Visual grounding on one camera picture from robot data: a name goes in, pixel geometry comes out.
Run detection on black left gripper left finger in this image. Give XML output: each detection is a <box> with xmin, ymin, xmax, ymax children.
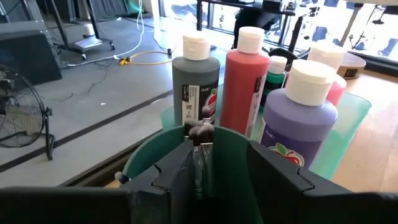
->
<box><xmin>0</xmin><ymin>140</ymin><xmax>196</xmax><ymax>224</ymax></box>

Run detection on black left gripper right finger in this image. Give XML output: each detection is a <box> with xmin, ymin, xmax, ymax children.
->
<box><xmin>247</xmin><ymin>140</ymin><xmax>398</xmax><ymax>224</ymax></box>

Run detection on large blue paint bottle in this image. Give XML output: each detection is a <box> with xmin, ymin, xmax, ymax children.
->
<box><xmin>259</xmin><ymin>58</ymin><xmax>339</xmax><ymax>169</ymax></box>

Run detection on large red paint bottle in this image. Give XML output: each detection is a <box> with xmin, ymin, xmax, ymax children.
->
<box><xmin>219</xmin><ymin>26</ymin><xmax>271</xmax><ymax>138</ymax></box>

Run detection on small teal green paint bottle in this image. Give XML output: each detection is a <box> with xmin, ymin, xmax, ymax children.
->
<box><xmin>260</xmin><ymin>55</ymin><xmax>289</xmax><ymax>107</ymax></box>

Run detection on large black paint bottle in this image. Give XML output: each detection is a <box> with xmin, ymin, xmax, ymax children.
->
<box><xmin>172</xmin><ymin>30</ymin><xmax>221</xmax><ymax>129</ymax></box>

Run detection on large pink paint bottle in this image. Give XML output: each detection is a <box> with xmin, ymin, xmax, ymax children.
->
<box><xmin>307</xmin><ymin>41</ymin><xmax>348</xmax><ymax>107</ymax></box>

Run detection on dark teal plastic cup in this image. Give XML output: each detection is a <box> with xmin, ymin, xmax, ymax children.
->
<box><xmin>122</xmin><ymin>124</ymin><xmax>266</xmax><ymax>224</ymax></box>

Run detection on teal translucent plastic bin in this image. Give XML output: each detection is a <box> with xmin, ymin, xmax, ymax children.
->
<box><xmin>160</xmin><ymin>83</ymin><xmax>373</xmax><ymax>182</ymax></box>

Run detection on white shade wooden base lamp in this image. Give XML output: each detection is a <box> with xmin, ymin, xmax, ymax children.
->
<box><xmin>336</xmin><ymin>0</ymin><xmax>398</xmax><ymax>80</ymax></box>

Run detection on black floor fan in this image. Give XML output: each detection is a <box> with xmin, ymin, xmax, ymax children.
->
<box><xmin>0</xmin><ymin>63</ymin><xmax>56</xmax><ymax>162</ymax></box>

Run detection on grey rolling stand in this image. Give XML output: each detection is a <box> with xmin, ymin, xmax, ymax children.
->
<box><xmin>46</xmin><ymin>0</ymin><xmax>116</xmax><ymax>60</ymax></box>

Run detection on person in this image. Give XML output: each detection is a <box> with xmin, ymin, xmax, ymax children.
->
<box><xmin>232</xmin><ymin>8</ymin><xmax>282</xmax><ymax>49</ymax></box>

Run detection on black equipment case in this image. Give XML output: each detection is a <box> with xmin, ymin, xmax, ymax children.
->
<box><xmin>0</xmin><ymin>29</ymin><xmax>63</xmax><ymax>85</ymax></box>

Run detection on black desk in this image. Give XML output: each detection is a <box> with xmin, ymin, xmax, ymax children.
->
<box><xmin>195</xmin><ymin>0</ymin><xmax>315</xmax><ymax>54</ymax></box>

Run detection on yellow extension cable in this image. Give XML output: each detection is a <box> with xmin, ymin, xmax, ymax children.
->
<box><xmin>129</xmin><ymin>49</ymin><xmax>175</xmax><ymax>67</ymax></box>

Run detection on white floor cable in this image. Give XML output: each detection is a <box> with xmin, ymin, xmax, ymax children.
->
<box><xmin>65</xmin><ymin>0</ymin><xmax>147</xmax><ymax>68</ymax></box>

